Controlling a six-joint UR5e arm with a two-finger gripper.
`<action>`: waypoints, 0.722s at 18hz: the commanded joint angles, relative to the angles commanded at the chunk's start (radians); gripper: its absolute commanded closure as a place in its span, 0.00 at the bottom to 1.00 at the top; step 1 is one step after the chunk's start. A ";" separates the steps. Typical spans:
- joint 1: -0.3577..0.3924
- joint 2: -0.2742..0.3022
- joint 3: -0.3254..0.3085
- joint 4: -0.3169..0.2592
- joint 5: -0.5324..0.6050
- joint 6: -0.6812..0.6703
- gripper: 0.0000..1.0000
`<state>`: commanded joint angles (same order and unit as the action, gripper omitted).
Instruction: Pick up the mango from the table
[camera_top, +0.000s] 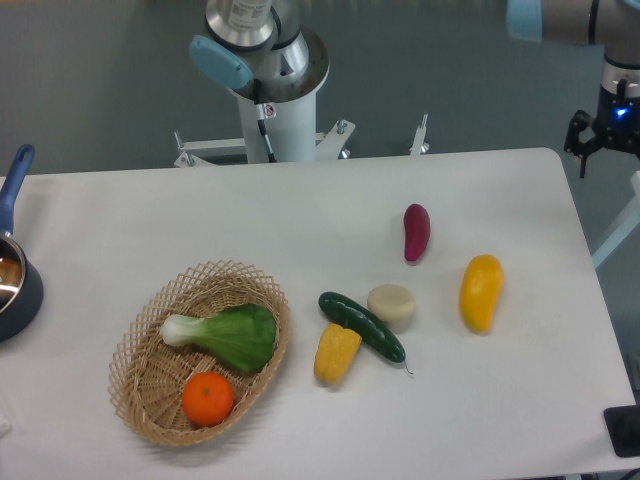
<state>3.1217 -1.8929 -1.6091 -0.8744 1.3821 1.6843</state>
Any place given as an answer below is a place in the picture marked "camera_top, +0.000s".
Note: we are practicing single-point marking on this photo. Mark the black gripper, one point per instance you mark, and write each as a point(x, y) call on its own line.
point(615, 128)

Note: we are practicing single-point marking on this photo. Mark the yellow mango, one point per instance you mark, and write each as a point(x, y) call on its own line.
point(480, 292)

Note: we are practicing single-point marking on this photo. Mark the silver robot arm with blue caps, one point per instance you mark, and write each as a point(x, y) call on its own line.
point(259, 51)

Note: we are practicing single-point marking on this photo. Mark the purple sweet potato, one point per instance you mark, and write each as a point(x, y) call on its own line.
point(417, 230)

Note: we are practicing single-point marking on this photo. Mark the beige round cake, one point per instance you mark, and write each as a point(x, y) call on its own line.
point(394, 305)

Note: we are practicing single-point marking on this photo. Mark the black device at table edge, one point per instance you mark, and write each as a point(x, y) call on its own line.
point(623, 429)

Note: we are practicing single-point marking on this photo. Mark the dark green cucumber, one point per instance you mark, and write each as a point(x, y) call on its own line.
point(349, 314)

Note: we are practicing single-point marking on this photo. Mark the yellow bell pepper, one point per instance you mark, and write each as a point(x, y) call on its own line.
point(335, 354)

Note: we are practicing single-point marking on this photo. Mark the green bok choy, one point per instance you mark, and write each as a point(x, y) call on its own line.
point(242, 337)

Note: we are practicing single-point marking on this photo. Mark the woven wicker basket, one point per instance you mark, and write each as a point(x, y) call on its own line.
point(147, 377)

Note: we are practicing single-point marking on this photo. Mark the orange fruit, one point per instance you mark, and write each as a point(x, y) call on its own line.
point(207, 399)

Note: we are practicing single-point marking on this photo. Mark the dark blue saucepan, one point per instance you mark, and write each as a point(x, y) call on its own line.
point(22, 289)

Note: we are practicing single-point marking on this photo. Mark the white metal frame leg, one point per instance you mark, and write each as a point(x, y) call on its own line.
point(620, 228)

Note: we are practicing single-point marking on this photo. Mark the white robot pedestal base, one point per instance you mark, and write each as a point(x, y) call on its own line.
point(277, 105)

